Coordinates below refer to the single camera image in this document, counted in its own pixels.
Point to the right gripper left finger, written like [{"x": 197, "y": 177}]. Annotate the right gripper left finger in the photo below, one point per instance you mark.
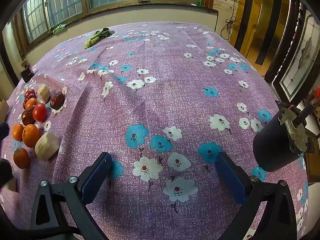
[{"x": 59, "y": 210}]

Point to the black motor with cork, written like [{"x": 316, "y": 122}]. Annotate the black motor with cork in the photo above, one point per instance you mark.
[{"x": 284, "y": 138}]

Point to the stained glass door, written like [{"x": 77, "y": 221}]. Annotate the stained glass door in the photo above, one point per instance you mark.
[{"x": 299, "y": 60}]

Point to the red cherry tomato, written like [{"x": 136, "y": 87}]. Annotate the red cherry tomato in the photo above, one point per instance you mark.
[
  {"x": 29, "y": 91},
  {"x": 40, "y": 112}
]

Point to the cardboard tray box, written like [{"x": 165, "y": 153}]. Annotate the cardboard tray box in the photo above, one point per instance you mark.
[{"x": 4, "y": 108}]

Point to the purple floral tablecloth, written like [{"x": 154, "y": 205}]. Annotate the purple floral tablecloth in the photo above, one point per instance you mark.
[{"x": 162, "y": 99}]

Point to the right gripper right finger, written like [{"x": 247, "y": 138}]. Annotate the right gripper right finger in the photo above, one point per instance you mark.
[{"x": 278, "y": 220}]

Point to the green cloth on windowsill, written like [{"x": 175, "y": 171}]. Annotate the green cloth on windowsill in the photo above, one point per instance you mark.
[{"x": 59, "y": 28}]

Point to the large cream sugarcane chunk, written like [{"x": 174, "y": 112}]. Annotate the large cream sugarcane chunk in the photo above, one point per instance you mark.
[{"x": 47, "y": 146}]

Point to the green bok choy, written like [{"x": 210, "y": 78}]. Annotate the green bok choy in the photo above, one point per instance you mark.
[{"x": 97, "y": 37}]

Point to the small dark red jujube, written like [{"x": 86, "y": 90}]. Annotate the small dark red jujube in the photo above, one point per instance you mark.
[{"x": 26, "y": 98}]

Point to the large dark red jujube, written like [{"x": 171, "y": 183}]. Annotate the large dark red jujube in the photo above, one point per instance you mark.
[{"x": 57, "y": 100}]

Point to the orange tangerine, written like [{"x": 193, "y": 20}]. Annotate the orange tangerine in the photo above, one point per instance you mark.
[
  {"x": 30, "y": 103},
  {"x": 17, "y": 132},
  {"x": 30, "y": 135},
  {"x": 21, "y": 158}
]

